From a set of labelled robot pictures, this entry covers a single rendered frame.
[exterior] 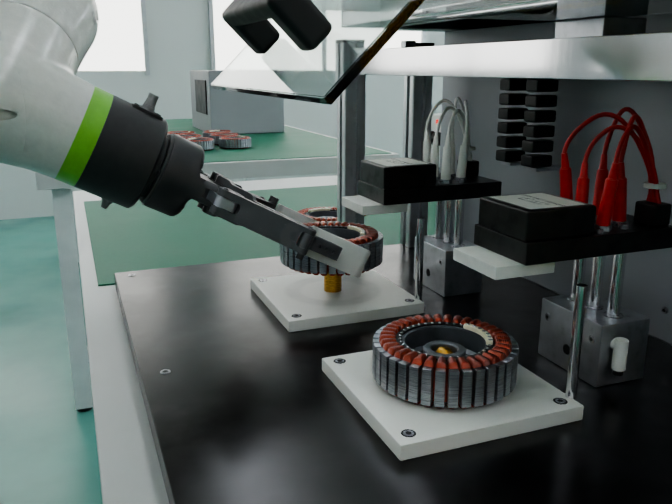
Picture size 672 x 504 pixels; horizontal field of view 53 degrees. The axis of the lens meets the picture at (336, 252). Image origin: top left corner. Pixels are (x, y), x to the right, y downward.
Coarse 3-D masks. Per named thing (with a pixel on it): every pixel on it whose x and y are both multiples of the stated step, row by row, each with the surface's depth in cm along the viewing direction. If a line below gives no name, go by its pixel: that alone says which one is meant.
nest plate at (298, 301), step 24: (264, 288) 76; (288, 288) 76; (312, 288) 76; (360, 288) 76; (384, 288) 76; (288, 312) 69; (312, 312) 69; (336, 312) 69; (360, 312) 69; (384, 312) 70; (408, 312) 71
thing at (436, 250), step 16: (432, 240) 80; (464, 240) 80; (432, 256) 78; (448, 256) 76; (432, 272) 79; (448, 272) 76; (464, 272) 77; (432, 288) 79; (448, 288) 77; (464, 288) 77; (480, 288) 78
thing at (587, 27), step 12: (564, 24) 59; (576, 24) 57; (588, 24) 56; (600, 24) 55; (612, 24) 55; (624, 24) 55; (636, 24) 56; (564, 36) 59; (576, 36) 57; (588, 36) 56
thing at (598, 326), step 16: (544, 304) 60; (560, 304) 58; (544, 320) 60; (560, 320) 58; (592, 320) 55; (608, 320) 55; (624, 320) 55; (640, 320) 55; (544, 336) 60; (560, 336) 58; (592, 336) 55; (608, 336) 54; (624, 336) 55; (640, 336) 55; (544, 352) 61; (560, 352) 59; (592, 352) 55; (608, 352) 54; (640, 352) 56; (592, 368) 55; (608, 368) 55; (640, 368) 56; (592, 384) 55; (608, 384) 55
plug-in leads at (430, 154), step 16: (432, 112) 78; (464, 112) 78; (448, 128) 74; (464, 128) 78; (448, 144) 74; (464, 144) 75; (432, 160) 76; (448, 160) 74; (464, 160) 75; (448, 176) 74; (464, 176) 76
